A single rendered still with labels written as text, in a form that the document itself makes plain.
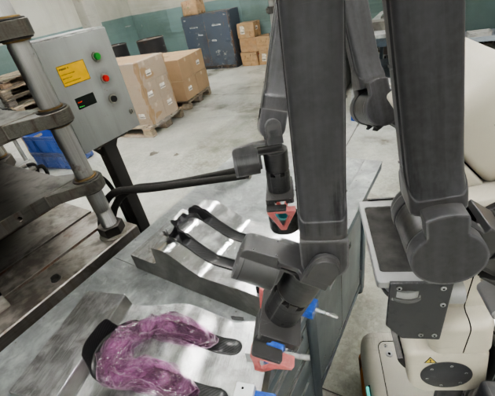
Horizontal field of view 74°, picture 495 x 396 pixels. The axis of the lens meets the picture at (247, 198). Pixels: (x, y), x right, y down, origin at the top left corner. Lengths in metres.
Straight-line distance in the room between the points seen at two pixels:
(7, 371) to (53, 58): 0.95
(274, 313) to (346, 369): 1.23
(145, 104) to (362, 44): 4.00
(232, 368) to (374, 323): 1.20
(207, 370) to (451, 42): 0.69
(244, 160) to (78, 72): 0.84
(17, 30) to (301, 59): 0.95
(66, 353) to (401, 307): 0.70
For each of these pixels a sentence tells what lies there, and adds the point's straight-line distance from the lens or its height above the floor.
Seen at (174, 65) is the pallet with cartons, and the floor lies 0.68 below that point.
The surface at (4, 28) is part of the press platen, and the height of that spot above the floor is 1.52.
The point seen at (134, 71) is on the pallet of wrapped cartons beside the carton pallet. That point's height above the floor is 0.84.
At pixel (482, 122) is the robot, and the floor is 1.32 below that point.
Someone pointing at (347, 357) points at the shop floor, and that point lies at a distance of 1.76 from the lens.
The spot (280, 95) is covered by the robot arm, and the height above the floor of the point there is 1.31.
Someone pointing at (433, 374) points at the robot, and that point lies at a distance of 0.92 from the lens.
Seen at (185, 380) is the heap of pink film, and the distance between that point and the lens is 0.76.
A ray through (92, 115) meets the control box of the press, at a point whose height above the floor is 1.19.
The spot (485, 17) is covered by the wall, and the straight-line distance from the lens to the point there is 7.09.
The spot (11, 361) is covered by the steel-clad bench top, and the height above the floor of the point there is 0.80.
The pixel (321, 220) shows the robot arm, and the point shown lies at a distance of 0.38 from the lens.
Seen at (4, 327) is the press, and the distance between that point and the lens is 1.28.
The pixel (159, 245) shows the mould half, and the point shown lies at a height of 0.93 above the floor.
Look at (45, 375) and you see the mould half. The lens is 0.88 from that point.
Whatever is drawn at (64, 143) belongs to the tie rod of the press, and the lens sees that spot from 1.23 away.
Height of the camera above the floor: 1.51
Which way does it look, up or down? 33 degrees down
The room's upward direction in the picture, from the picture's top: 11 degrees counter-clockwise
